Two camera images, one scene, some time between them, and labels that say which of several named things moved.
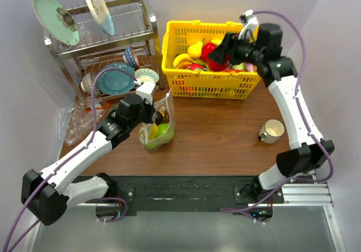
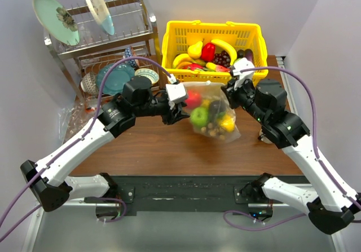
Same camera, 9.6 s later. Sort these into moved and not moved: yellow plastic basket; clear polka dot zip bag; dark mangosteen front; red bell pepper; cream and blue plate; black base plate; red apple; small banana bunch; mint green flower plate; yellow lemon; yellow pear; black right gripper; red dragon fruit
Moved: red apple; black right gripper; dark mangosteen front; yellow lemon; clear polka dot zip bag
Not moved: yellow plastic basket; cream and blue plate; red dragon fruit; black base plate; red bell pepper; yellow pear; small banana bunch; mint green flower plate
